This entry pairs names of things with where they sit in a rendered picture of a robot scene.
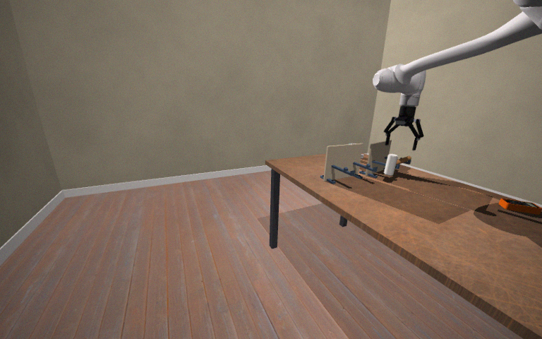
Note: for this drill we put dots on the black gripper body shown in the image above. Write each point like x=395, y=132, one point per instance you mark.
x=407, y=112

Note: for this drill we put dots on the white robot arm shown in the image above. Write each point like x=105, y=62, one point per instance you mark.
x=409, y=79

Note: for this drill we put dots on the orange digital multimeter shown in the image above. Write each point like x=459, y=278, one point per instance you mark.
x=520, y=206

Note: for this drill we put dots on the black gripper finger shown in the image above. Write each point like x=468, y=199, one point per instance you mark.
x=387, y=131
x=418, y=135

